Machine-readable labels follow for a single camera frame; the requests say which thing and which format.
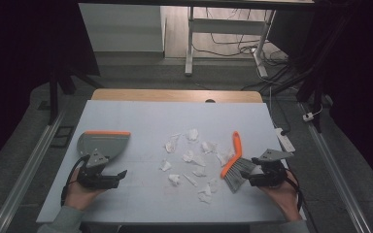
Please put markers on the person's right hand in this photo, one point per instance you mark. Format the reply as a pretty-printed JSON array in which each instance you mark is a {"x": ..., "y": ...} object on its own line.
[{"x": 288, "y": 197}]

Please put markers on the pale blue table board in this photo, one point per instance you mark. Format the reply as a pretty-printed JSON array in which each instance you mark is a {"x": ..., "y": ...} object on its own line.
[{"x": 162, "y": 119}]

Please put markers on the pile of white paper scraps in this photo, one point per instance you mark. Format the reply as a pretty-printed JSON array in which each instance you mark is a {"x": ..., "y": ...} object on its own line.
[{"x": 191, "y": 157}]

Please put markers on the aluminium rail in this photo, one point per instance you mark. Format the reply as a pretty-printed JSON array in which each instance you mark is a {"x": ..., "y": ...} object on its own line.
[
  {"x": 29, "y": 168},
  {"x": 336, "y": 171}
]

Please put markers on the dark curtain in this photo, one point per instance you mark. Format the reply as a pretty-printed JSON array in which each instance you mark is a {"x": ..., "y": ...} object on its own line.
[
  {"x": 13, "y": 64},
  {"x": 362, "y": 81}
]

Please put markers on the black tripod stand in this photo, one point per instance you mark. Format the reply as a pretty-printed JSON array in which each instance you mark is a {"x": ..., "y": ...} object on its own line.
[
  {"x": 53, "y": 97},
  {"x": 317, "y": 97}
]

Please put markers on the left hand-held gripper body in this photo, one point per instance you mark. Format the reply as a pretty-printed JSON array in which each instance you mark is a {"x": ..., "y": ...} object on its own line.
[{"x": 92, "y": 176}]

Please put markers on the person's left hand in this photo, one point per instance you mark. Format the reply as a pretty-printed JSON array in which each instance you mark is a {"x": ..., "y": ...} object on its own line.
[{"x": 77, "y": 195}]

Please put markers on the black rectangular floor frame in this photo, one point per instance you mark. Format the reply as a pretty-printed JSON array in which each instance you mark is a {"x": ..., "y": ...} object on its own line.
[{"x": 53, "y": 142}]

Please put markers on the white power strip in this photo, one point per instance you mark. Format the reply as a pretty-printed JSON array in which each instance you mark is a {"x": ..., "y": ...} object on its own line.
[{"x": 285, "y": 140}]

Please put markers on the orange brush with grey bristles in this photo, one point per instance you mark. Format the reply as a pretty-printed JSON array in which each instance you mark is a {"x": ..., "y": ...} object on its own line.
[{"x": 237, "y": 152}]

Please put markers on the wooden table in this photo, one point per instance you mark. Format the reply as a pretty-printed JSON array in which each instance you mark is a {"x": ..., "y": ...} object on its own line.
[{"x": 162, "y": 95}]

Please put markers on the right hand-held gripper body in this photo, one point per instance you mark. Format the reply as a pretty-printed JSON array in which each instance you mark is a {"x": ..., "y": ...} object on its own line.
[{"x": 272, "y": 173}]

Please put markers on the white desk frame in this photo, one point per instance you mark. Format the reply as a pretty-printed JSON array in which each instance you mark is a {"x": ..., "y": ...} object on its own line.
[{"x": 226, "y": 26}]

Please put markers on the grey dustpan with orange edge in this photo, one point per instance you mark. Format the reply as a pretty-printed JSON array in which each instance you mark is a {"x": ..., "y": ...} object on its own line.
[{"x": 105, "y": 144}]

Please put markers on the white cabinet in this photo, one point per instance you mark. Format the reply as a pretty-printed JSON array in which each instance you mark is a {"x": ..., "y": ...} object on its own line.
[{"x": 123, "y": 29}]

